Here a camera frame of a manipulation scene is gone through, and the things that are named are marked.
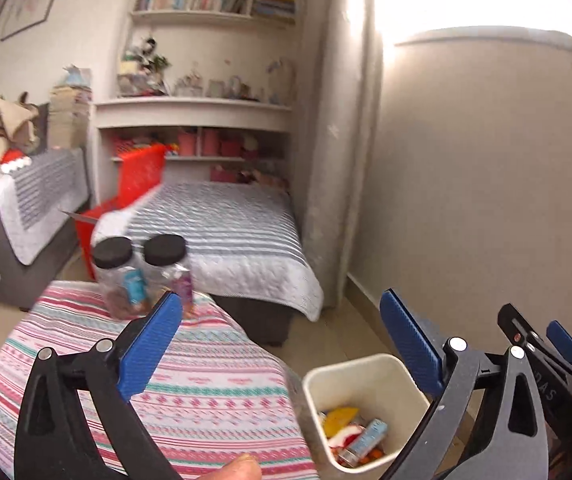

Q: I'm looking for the small light blue carton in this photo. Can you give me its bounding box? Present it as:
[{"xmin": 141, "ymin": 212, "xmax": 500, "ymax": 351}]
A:
[{"xmin": 337, "ymin": 418, "xmax": 388, "ymax": 468}]

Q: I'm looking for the yellow snack wrapper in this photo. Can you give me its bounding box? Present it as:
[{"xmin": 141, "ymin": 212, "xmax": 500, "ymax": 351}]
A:
[{"xmin": 318, "ymin": 406, "xmax": 360, "ymax": 439}]

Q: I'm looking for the red snack packet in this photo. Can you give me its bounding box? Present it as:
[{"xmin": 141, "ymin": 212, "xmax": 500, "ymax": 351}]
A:
[{"xmin": 327, "ymin": 424, "xmax": 365, "ymax": 456}]

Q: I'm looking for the orange peel piece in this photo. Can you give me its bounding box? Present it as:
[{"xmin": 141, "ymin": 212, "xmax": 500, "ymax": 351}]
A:
[{"xmin": 359, "ymin": 446, "xmax": 385, "ymax": 465}]

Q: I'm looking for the white trash bin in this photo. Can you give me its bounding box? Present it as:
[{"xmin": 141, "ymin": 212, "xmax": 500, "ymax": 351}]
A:
[{"xmin": 299, "ymin": 353, "xmax": 429, "ymax": 479}]

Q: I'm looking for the person's left hand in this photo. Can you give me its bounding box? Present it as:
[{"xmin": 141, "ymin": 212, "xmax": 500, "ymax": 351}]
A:
[{"xmin": 198, "ymin": 454, "xmax": 262, "ymax": 480}]

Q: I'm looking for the nut jar with teal label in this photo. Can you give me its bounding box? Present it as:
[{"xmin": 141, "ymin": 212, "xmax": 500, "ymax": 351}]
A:
[{"xmin": 91, "ymin": 236, "xmax": 152, "ymax": 320}]

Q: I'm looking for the patterned handmade tablecloth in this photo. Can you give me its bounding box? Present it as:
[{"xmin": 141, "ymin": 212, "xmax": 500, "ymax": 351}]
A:
[{"xmin": 0, "ymin": 282, "xmax": 318, "ymax": 479}]

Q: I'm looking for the nut jar with purple label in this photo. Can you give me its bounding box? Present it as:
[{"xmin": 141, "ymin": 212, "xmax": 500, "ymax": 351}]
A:
[{"xmin": 143, "ymin": 234, "xmax": 194, "ymax": 318}]

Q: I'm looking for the grey sofa with striped cover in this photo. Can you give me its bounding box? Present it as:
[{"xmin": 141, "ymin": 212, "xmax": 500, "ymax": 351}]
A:
[{"xmin": 92, "ymin": 182, "xmax": 324, "ymax": 344}]

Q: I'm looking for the grey armchair with quilted cover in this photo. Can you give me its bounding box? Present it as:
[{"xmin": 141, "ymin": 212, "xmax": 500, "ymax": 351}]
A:
[{"xmin": 0, "ymin": 148, "xmax": 90, "ymax": 311}]

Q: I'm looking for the red plastic basket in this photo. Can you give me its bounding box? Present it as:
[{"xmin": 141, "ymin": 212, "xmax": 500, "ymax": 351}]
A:
[{"xmin": 117, "ymin": 144, "xmax": 166, "ymax": 208}]

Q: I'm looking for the white wall shelf unit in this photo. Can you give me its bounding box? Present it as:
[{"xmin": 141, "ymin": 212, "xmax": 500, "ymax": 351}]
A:
[{"xmin": 91, "ymin": 0, "xmax": 298, "ymax": 200}]

